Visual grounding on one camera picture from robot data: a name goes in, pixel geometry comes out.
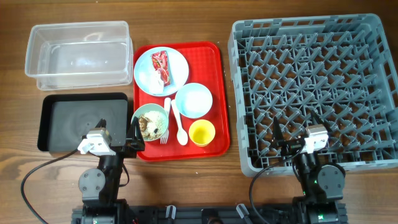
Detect light blue bowl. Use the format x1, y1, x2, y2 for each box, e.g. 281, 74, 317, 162
175, 83, 213, 119

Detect cream plastic spoon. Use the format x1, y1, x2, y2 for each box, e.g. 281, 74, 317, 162
171, 100, 188, 146

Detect mint green bowl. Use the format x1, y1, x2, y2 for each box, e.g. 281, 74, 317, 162
131, 103, 169, 141

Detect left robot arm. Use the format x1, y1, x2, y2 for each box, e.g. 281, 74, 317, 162
71, 118, 145, 224

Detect grey dishwasher rack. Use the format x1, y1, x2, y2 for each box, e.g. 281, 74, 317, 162
228, 14, 397, 177

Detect red serving tray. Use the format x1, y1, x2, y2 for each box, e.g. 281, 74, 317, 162
133, 41, 230, 162

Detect clear plastic storage bin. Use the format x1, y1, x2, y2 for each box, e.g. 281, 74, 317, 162
25, 21, 133, 91

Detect light blue plate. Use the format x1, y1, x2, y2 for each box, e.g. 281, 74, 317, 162
134, 47, 189, 96

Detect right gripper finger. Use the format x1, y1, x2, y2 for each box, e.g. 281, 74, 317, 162
310, 111, 332, 133
272, 117, 284, 142

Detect crumpled white napkin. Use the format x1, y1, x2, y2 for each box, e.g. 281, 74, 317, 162
149, 72, 164, 95

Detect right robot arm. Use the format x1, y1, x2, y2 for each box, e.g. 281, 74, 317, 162
271, 111, 346, 223

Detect black plastic tray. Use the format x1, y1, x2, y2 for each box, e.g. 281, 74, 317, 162
37, 93, 128, 153

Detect yellow plastic cup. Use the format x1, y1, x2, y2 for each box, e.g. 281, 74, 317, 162
188, 119, 216, 147

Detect rice and food scraps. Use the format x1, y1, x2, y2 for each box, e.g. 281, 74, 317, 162
139, 111, 167, 141

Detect red snack wrapper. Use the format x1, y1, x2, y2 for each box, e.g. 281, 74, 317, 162
151, 50, 171, 86

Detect pink plastic fork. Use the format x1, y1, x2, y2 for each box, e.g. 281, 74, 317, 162
159, 97, 172, 145

